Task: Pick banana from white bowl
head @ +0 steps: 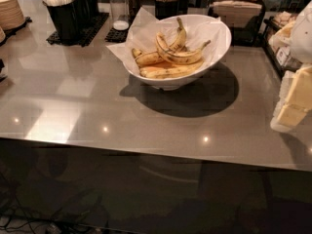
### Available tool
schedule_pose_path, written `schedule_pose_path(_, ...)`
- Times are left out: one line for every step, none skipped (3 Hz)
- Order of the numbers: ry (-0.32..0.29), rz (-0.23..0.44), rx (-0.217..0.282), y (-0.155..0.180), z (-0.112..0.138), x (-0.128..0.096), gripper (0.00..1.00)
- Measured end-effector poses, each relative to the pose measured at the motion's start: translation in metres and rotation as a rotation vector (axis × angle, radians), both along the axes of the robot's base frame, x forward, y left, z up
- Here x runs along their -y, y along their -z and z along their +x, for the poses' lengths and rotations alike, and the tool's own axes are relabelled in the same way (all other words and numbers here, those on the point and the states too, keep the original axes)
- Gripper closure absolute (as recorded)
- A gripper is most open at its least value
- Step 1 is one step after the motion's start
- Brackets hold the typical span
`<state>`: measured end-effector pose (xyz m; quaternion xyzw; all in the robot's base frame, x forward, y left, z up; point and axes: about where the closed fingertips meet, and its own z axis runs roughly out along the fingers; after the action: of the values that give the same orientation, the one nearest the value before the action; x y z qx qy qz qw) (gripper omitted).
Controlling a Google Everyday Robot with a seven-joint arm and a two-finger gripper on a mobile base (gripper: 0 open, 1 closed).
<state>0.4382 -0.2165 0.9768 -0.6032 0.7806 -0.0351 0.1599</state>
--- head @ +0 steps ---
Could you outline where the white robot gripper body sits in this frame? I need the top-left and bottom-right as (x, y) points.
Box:
(291, 1), (312, 63)

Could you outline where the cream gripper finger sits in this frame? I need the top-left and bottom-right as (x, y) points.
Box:
(270, 65), (312, 133)

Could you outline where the spotted yellow banana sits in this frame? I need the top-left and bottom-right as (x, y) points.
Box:
(156, 33), (211, 64)

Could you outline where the white ceramic bowl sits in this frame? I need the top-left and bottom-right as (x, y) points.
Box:
(123, 14), (233, 91)

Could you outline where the upright yellow banana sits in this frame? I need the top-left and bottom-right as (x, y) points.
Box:
(170, 18), (186, 52)

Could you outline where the bottom yellow banana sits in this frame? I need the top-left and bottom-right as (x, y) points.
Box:
(139, 59), (204, 79)

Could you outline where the left yellow banana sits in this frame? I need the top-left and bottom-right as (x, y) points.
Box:
(132, 48), (163, 66)

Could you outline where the white paper bowl liner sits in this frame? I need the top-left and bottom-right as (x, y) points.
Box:
(108, 9), (231, 77)

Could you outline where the black tea bag rack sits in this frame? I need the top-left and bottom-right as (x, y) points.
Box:
(262, 12), (301, 78)

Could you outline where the black napkin holder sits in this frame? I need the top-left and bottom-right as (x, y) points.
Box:
(208, 0), (265, 46)

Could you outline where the brown paper napkin stack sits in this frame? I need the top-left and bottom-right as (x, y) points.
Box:
(213, 0), (261, 27)

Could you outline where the black stir stick holder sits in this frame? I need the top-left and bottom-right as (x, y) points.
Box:
(154, 0), (189, 20)

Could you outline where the small black rubber mat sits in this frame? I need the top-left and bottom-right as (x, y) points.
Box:
(105, 28), (128, 43)

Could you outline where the glass sugar dispenser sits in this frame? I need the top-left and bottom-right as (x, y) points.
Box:
(109, 0), (129, 31)

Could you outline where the rear black cutlery holder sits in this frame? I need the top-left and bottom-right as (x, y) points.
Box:
(74, 0), (98, 25)

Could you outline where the black cutlery holder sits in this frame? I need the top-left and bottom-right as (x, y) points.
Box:
(46, 3), (80, 43)
(74, 0), (98, 25)

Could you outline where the front black cutlery holder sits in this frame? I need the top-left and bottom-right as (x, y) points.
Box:
(46, 3), (80, 43)

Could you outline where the black rubber grid mat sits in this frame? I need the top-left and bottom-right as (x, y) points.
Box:
(46, 13), (109, 47)

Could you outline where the stack of paper plates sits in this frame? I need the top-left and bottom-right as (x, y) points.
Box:
(0, 0), (25, 30)

